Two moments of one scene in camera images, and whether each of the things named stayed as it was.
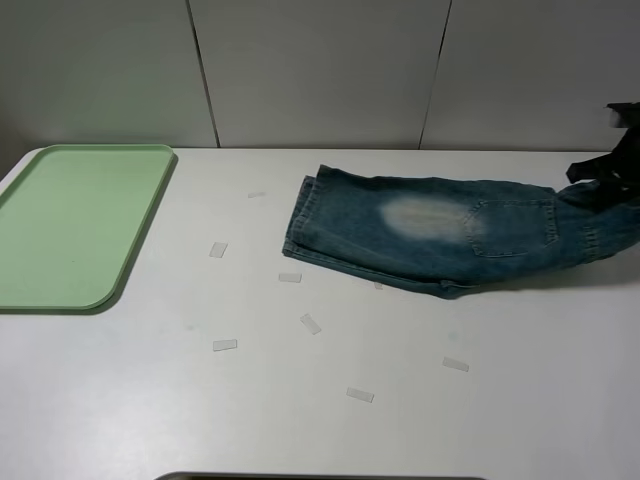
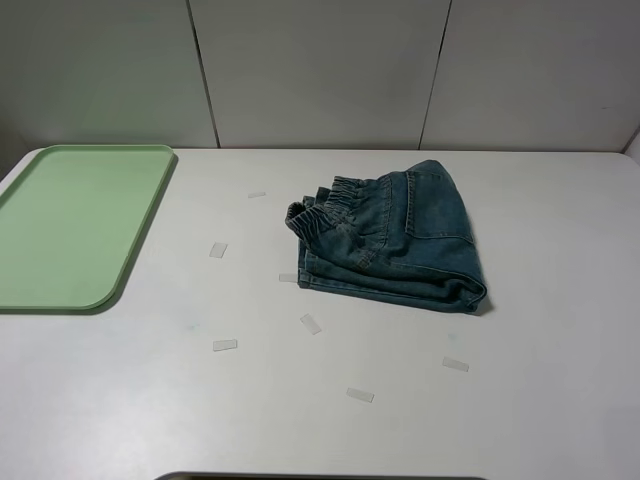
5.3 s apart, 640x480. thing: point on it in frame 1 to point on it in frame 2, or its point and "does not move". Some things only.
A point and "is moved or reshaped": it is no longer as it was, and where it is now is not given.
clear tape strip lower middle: x=360 y=394 does not move
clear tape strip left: x=218 y=249 does not move
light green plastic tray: x=73 y=221 does not move
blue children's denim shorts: x=446 y=236 is moved or reshaped
